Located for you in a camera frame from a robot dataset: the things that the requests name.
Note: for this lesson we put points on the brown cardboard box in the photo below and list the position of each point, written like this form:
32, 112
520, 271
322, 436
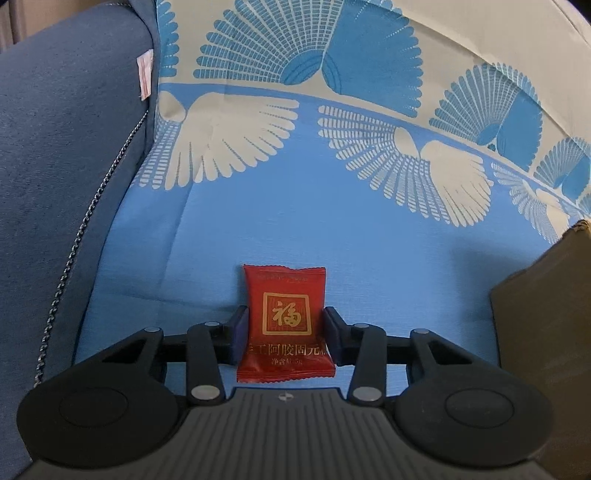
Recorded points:
542, 320

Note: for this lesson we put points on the blue fabric sofa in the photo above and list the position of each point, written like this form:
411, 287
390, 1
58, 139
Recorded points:
74, 130

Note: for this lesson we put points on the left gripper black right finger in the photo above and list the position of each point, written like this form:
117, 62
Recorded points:
447, 402

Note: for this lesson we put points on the red square snack packet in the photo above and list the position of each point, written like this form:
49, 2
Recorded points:
286, 337

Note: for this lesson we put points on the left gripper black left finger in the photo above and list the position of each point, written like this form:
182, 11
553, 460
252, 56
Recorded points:
124, 402

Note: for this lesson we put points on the blue fan-pattern sofa cover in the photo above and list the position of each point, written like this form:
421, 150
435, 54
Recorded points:
418, 151

